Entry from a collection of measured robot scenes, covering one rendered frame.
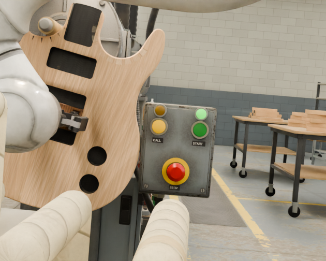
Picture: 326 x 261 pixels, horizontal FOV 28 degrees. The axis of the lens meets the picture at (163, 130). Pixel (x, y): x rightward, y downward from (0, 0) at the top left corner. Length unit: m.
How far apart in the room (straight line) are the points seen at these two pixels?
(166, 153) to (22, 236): 1.05
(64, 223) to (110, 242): 1.21
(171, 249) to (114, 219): 1.28
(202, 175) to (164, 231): 1.02
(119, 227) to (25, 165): 0.45
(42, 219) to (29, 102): 0.44
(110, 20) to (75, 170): 0.37
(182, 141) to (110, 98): 0.24
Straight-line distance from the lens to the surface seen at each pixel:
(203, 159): 1.43
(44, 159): 1.27
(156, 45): 1.25
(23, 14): 0.92
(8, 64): 0.90
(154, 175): 1.43
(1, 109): 0.54
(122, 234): 1.66
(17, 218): 0.58
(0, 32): 0.91
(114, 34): 1.45
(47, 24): 1.22
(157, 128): 1.41
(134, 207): 1.64
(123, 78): 1.25
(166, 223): 0.44
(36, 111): 0.86
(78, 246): 0.55
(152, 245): 0.38
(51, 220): 0.43
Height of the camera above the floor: 1.14
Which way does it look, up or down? 3 degrees down
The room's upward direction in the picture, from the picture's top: 5 degrees clockwise
